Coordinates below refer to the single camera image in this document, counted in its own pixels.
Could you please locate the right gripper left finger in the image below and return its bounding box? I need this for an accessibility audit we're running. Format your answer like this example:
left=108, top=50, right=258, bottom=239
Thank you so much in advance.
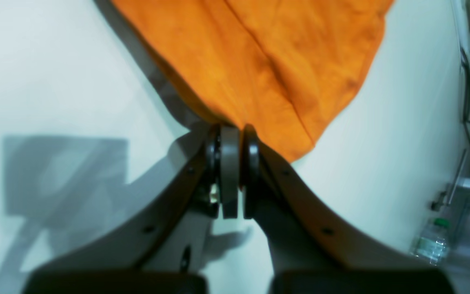
left=24, top=125, right=240, bottom=294

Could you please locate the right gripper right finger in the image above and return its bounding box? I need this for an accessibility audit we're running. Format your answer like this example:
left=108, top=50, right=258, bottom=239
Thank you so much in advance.
left=241, top=125, right=454, bottom=294

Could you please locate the orange T-shirt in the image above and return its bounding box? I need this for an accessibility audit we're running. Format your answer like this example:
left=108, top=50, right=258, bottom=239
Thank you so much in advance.
left=111, top=0, right=393, bottom=162

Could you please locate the clear plastic water bottle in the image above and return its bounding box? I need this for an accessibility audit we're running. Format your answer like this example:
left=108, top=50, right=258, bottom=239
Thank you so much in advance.
left=411, top=218, right=450, bottom=266

